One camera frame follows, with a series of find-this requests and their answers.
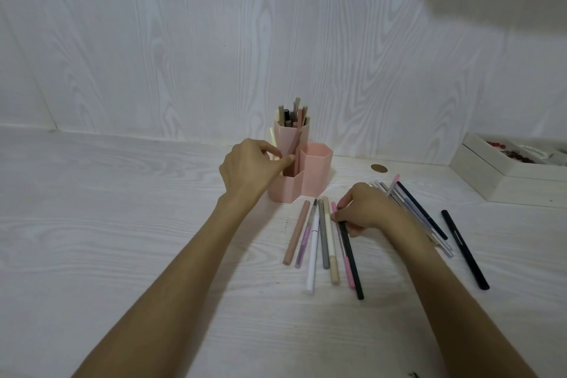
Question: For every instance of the person's right hand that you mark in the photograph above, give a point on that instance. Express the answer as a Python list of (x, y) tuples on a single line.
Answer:
[(370, 209)]

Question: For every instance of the person's left hand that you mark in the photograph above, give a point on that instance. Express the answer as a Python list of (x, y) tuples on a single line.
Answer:
[(246, 169)]

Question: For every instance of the person's right thumb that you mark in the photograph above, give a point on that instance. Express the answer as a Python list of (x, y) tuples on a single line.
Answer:
[(339, 216)]

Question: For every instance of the person's left thumb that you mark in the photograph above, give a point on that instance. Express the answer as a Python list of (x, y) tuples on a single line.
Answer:
[(283, 163)]

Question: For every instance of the pale green translucent pen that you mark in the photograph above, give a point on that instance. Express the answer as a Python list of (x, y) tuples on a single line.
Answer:
[(272, 136)]

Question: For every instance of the slim black pen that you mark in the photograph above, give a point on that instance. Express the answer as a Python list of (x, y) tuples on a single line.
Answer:
[(353, 264)]

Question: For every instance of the person's right forearm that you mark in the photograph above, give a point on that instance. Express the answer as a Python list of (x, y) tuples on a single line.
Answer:
[(460, 302)]

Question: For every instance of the person's left forearm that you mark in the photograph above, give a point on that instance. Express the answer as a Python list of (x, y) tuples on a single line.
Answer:
[(177, 289)]

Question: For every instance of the pink hexagonal pen holder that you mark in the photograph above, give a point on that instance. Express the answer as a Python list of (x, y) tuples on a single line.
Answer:
[(310, 169)]

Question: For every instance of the grey and lilac pen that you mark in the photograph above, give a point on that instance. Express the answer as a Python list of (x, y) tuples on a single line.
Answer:
[(306, 233)]

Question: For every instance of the beige pen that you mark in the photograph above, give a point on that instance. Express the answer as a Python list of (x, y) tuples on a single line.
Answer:
[(331, 253)]

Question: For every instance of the brownish pink pen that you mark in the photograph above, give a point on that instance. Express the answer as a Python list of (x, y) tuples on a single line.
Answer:
[(296, 233)]

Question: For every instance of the white pen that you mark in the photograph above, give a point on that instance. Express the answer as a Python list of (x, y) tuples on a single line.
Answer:
[(313, 258)]

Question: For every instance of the bunch of assorted upright pens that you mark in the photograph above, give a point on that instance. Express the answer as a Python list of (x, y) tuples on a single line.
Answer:
[(293, 114)]

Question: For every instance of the round brown table grommet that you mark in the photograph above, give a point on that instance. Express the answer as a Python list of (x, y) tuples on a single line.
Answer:
[(378, 168)]

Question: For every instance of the pink capped silver pen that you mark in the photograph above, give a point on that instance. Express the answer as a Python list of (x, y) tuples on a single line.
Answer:
[(394, 184)]

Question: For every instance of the silver grey pen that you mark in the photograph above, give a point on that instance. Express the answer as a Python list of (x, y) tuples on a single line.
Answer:
[(416, 219)]

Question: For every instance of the dark navy pen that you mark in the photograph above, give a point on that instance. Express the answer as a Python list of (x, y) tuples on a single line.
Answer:
[(423, 213)]

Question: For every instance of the pale lilac pen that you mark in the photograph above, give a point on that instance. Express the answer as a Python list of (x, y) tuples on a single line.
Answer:
[(436, 238)]

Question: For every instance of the thick black pen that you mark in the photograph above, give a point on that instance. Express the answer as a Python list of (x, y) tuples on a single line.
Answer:
[(465, 250)]

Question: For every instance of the white wooden compartment box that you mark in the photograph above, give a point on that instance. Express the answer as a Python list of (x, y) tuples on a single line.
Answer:
[(500, 180)]

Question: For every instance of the pile of red beads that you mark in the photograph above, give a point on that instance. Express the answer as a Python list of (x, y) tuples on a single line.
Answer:
[(516, 154)]

